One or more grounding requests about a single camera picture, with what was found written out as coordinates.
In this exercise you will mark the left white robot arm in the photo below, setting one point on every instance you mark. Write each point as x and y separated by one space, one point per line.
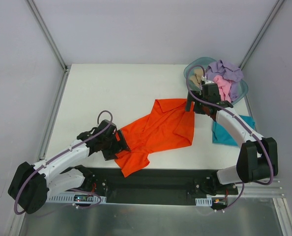
34 184

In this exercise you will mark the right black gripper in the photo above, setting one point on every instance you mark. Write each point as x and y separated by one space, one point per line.
195 104

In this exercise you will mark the beige t shirt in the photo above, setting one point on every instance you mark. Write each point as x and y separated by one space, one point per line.
197 78

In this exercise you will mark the purple t shirt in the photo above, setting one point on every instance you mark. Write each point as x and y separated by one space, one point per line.
229 72

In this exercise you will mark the teal plastic basket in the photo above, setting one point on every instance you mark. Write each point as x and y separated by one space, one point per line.
203 63

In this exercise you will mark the left aluminium frame post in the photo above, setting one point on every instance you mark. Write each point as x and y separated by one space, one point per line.
44 29

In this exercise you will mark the right aluminium frame post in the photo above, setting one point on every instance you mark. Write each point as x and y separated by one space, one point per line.
263 29

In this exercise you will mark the teal folded t shirt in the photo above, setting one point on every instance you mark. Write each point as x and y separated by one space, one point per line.
221 136

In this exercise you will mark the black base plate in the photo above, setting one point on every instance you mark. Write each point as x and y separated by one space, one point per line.
154 186

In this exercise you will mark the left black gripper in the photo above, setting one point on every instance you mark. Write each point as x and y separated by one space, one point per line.
117 146

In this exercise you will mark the aluminium frame post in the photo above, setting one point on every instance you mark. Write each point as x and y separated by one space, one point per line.
263 29
44 29

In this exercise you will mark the pink t shirt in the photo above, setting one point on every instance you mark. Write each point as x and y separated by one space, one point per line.
224 87

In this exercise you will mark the orange t shirt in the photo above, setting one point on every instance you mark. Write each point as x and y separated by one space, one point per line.
168 126

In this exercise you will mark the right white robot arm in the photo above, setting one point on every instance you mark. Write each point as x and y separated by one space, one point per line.
258 158

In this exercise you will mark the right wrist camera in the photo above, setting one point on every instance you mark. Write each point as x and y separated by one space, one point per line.
205 81

